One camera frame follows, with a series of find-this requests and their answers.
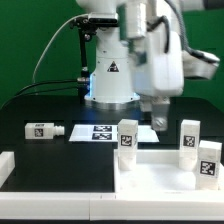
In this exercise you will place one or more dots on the black camera on stand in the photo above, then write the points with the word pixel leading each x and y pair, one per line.
pixel 89 23

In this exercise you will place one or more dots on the white base tag plate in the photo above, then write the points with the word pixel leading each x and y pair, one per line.
pixel 108 133

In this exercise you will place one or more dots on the black camera stand pole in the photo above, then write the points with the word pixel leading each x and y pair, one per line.
pixel 84 70

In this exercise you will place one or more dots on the white front fence bar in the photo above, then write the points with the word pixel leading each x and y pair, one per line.
pixel 175 205

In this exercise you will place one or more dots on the white side fence block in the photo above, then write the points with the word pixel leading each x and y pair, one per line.
pixel 7 164

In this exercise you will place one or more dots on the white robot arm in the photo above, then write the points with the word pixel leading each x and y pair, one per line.
pixel 111 83

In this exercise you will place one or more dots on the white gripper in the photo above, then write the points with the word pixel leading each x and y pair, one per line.
pixel 159 69

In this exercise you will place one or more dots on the white square table top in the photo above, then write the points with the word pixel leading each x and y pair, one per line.
pixel 155 170

